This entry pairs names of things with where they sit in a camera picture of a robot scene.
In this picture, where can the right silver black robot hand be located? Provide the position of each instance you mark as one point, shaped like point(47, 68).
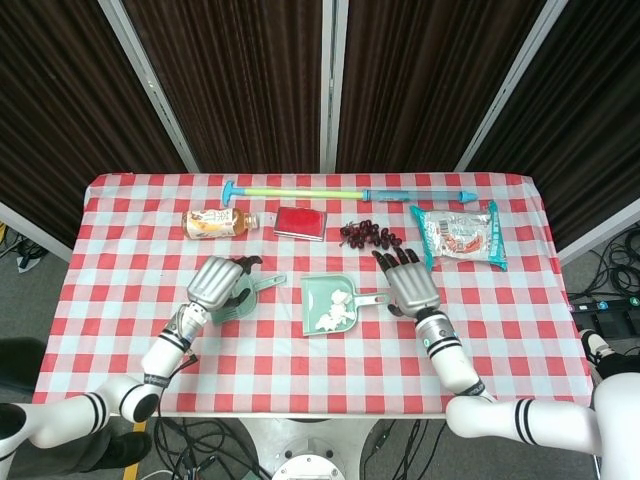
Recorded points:
point(412, 290)

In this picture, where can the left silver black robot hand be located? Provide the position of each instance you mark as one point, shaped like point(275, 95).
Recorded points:
point(215, 282)

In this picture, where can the green hand broom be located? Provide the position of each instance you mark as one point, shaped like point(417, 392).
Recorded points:
point(250, 305)

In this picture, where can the green plastic dustpan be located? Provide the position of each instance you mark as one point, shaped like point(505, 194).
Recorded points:
point(317, 300)

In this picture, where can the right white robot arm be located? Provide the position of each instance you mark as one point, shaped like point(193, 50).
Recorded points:
point(460, 370)

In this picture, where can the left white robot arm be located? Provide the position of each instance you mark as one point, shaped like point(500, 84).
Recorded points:
point(160, 360)

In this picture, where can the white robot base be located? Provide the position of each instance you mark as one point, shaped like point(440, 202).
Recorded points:
point(310, 445)

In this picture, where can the amber tea bottle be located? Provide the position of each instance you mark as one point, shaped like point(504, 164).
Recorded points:
point(215, 223)

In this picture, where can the teal clear snack bag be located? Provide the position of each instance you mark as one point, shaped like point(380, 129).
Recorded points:
point(460, 237)

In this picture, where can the dark red grape bunch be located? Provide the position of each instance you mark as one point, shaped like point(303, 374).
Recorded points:
point(362, 236)

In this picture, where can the red ink pad tin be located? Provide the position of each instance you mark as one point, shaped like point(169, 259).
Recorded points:
point(300, 222)

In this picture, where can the long blue-yellow stick toy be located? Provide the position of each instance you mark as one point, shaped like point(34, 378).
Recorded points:
point(300, 192)

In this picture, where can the red white checkered tablecloth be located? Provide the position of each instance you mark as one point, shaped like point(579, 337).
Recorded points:
point(320, 380)

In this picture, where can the white black sneaker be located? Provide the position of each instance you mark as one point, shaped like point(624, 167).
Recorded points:
point(592, 345)

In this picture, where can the white partition post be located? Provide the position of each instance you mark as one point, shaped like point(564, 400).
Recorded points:
point(150, 85)
point(515, 85)
point(334, 85)

